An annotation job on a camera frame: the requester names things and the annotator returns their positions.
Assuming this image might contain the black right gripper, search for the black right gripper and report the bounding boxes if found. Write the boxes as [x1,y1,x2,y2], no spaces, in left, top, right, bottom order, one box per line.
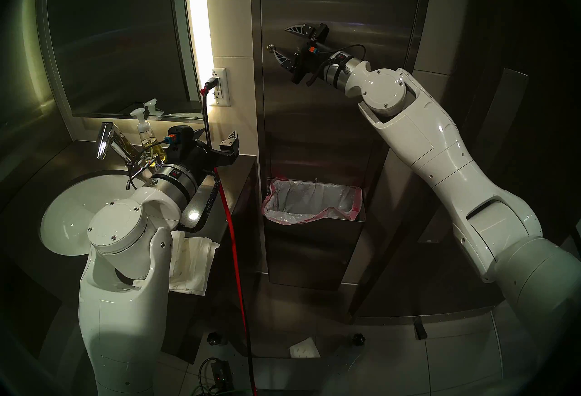
[271,23,329,85]

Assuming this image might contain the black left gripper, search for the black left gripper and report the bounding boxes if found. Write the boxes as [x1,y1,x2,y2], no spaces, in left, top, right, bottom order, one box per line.
[190,128,240,179]

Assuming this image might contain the stainless steel dispenser door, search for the stainless steel dispenser door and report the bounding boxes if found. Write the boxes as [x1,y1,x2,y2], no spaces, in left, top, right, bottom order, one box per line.
[260,0,427,182]

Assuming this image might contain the stainless steel dispenser cabinet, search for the stainless steel dispenser cabinet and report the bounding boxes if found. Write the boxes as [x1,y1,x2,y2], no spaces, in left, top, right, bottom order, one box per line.
[250,0,435,291]

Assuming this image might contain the folded white towel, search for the folded white towel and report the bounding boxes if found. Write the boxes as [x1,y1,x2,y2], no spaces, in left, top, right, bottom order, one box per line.
[169,231,221,297]

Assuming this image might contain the clear soap pump bottle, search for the clear soap pump bottle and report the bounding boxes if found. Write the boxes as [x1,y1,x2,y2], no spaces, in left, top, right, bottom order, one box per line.
[129,108,168,166]

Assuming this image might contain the vertical light strip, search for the vertical light strip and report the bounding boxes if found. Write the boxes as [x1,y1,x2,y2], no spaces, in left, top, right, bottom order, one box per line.
[184,0,215,87]

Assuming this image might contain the chrome faucet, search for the chrome faucet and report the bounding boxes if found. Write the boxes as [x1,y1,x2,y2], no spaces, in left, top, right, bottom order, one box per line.
[96,122,157,190]

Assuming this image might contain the clear pink-rimmed trash liner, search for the clear pink-rimmed trash liner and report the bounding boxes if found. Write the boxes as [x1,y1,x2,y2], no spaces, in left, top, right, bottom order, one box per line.
[262,178,364,225]

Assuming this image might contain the stainless steel waste bin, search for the stainless steel waste bin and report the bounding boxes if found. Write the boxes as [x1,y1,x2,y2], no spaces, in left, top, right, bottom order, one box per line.
[263,180,366,291]

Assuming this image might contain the white sink basin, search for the white sink basin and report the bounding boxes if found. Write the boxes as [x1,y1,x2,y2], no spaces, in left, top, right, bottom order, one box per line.
[40,171,150,257]

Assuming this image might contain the white paper scrap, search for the white paper scrap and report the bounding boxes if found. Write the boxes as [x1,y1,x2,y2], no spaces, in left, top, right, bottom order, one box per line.
[290,337,321,358]

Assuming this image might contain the black power box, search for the black power box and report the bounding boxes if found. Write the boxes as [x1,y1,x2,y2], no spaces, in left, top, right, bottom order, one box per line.
[210,358,234,389]

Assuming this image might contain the dark stall door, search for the dark stall door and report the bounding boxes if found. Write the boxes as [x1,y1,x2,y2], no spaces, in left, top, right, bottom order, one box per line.
[354,0,581,325]

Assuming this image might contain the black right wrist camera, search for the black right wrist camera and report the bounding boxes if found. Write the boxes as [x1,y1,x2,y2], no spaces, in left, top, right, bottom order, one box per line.
[300,39,324,66]

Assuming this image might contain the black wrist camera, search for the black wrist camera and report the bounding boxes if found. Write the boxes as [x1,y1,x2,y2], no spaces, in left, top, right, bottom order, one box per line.
[300,39,324,66]
[166,125,196,163]

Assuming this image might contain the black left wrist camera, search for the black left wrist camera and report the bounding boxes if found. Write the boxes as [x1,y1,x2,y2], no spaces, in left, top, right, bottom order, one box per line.
[166,125,196,163]

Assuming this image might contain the white wall outlet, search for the white wall outlet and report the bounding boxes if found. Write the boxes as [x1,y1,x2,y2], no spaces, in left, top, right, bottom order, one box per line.
[210,67,231,107]

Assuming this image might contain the black power cable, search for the black power cable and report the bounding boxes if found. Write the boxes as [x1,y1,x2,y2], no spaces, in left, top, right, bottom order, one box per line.
[201,77,258,396]

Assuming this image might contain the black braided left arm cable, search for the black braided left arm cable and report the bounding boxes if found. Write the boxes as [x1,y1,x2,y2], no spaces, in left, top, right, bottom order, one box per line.
[177,170,222,233]

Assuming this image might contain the red cable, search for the red cable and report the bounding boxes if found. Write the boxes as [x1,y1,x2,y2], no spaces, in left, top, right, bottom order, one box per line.
[201,87,258,396]

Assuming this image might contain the wall mirror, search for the wall mirror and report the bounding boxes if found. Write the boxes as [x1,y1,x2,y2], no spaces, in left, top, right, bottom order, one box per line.
[39,0,204,121]

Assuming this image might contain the gray robot base plate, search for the gray robot base plate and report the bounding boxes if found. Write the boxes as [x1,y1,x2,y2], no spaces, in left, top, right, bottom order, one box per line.
[245,345,377,396]

